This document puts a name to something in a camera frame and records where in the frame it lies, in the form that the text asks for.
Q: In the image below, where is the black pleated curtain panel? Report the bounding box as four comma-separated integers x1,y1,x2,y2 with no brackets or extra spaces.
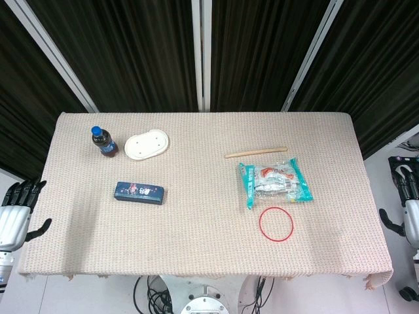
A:
26,0,199,112
289,0,419,161
0,0,91,187
211,0,330,112

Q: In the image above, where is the white frame post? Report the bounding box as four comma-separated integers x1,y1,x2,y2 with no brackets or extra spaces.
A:
281,0,344,112
191,0,213,112
5,0,99,113

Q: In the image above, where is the white equipment frame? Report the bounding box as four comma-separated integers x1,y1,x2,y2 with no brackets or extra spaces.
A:
389,126,419,153

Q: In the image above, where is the beige textured tablecloth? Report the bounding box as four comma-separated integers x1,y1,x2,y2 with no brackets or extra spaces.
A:
16,111,394,291

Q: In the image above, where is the teal clear snack bag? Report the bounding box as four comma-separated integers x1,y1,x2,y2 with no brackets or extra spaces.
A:
238,158,314,211

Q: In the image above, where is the white oval plastic tray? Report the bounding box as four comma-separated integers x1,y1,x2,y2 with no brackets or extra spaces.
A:
124,129,170,161

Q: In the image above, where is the blue rectangular box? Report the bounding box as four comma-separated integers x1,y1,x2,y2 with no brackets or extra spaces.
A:
114,181,166,206

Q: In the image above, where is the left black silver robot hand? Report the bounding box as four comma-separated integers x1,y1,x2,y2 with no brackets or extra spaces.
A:
0,179,52,252

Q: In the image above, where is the black caster wheel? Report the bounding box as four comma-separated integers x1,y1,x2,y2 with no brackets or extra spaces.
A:
398,286,418,302

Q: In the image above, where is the black cable bundle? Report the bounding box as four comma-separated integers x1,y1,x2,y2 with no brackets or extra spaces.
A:
133,275,174,314
251,276,276,310

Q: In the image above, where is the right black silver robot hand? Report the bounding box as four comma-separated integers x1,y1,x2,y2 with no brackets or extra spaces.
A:
378,165,419,246

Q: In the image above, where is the red ring band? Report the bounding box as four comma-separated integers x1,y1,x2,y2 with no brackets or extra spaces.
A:
259,207,295,243

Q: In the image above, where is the cola bottle with blue cap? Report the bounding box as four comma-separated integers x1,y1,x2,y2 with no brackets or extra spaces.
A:
90,126,118,158

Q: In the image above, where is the wooden stick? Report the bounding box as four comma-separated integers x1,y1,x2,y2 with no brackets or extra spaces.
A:
225,146,288,159

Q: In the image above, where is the white silver robot base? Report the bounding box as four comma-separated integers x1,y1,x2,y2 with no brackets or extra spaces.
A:
160,274,253,314

